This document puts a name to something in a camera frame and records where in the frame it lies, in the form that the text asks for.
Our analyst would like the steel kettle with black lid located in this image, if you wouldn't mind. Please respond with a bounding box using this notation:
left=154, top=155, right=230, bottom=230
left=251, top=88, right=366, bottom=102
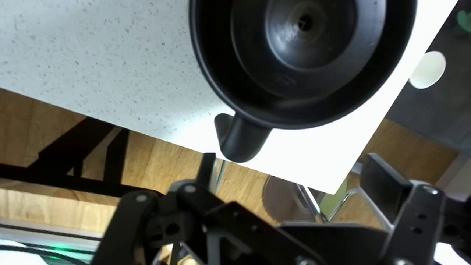
left=188, top=0, right=417, bottom=161

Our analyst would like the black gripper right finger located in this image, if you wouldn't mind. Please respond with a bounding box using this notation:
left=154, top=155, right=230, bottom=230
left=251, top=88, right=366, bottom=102
left=360, top=152, right=445, bottom=265

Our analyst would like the white paper cup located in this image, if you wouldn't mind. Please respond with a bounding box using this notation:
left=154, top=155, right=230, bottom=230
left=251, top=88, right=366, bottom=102
left=408, top=49, right=445, bottom=89

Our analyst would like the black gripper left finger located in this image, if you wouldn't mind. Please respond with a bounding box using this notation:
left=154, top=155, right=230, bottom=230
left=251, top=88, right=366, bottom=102
left=91, top=152, right=230, bottom=265

